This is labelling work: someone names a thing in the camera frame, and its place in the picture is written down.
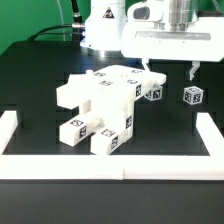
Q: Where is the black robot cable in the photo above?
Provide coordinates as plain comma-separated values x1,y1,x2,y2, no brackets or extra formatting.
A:
27,0,88,42

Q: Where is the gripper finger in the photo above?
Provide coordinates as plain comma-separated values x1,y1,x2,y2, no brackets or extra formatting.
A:
141,58,150,72
189,61,200,81

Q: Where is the white tagged cube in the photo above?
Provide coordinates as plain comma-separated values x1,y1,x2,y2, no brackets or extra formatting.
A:
183,86,204,105
145,85,163,101

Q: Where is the white chair seat part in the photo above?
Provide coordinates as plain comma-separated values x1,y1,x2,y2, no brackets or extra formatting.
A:
79,100,134,141

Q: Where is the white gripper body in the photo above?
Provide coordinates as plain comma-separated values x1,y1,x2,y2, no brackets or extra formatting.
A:
121,0,224,62

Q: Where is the white U-shaped fence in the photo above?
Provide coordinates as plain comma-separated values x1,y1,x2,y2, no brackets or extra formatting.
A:
0,113,224,180

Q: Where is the grey thin cable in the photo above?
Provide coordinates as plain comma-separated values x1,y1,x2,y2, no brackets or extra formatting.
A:
56,0,66,42

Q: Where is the white chair side bar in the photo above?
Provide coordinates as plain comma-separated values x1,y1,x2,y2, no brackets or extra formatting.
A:
0,111,18,155

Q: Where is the white chair back part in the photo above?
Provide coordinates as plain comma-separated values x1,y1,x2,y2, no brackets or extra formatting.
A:
56,65,166,120

